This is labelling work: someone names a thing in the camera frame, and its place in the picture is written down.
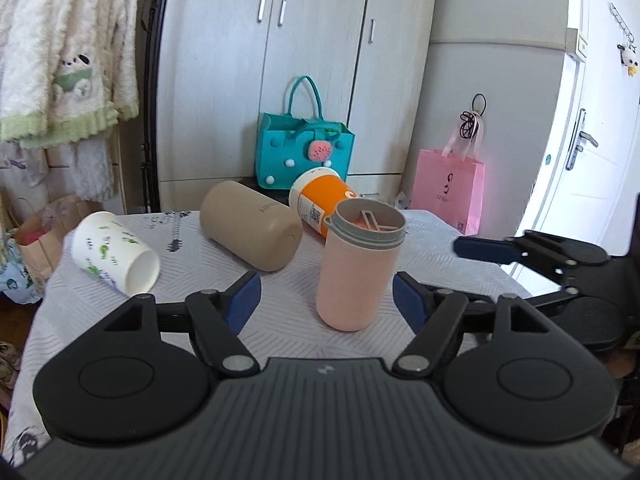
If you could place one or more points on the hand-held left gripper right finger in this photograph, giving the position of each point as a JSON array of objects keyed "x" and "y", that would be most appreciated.
[{"x": 407, "y": 300}]

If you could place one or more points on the white wardrobe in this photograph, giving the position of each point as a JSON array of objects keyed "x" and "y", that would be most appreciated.
[{"x": 320, "y": 50}]

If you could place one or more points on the patterned grey tablecloth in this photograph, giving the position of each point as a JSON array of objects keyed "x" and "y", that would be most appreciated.
[{"x": 290, "y": 300}]

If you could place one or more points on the brown paper bag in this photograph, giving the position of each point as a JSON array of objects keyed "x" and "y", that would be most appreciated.
[{"x": 42, "y": 245}]

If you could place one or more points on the wall switch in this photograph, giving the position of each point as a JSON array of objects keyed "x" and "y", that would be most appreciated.
[{"x": 576, "y": 44}]

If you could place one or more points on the pink paper bag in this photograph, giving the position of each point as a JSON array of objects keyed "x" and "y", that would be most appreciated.
[{"x": 447, "y": 190}]

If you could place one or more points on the teal felt handbag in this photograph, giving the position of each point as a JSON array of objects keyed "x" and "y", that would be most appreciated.
[{"x": 300, "y": 152}]

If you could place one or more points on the white door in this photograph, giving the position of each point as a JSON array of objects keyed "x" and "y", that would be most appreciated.
[{"x": 600, "y": 125}]

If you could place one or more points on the colourful printed bag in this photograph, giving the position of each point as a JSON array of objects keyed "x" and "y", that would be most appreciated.
[{"x": 15, "y": 280}]

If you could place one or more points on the white fuzzy robe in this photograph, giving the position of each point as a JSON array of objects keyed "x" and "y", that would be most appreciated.
[{"x": 60, "y": 40}]

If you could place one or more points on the orange cup with white lid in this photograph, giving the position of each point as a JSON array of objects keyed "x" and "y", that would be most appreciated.
[{"x": 325, "y": 195}]

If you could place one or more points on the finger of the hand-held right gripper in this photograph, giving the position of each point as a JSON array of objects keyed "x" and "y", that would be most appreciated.
[
  {"x": 555, "y": 298},
  {"x": 477, "y": 250}
]

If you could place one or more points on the black stand pole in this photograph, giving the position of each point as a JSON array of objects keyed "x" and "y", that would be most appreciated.
[{"x": 150, "y": 85}]

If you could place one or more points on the pink cup with grey rim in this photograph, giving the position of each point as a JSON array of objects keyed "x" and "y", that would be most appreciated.
[{"x": 352, "y": 285}]

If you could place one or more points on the beige cup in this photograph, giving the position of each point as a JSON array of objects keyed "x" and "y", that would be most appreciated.
[{"x": 250, "y": 225}]

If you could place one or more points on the white cup with green print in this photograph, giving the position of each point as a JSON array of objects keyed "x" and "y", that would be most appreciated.
[{"x": 112, "y": 250}]

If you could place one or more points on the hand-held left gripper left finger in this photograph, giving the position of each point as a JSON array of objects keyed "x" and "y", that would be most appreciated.
[{"x": 245, "y": 301}]

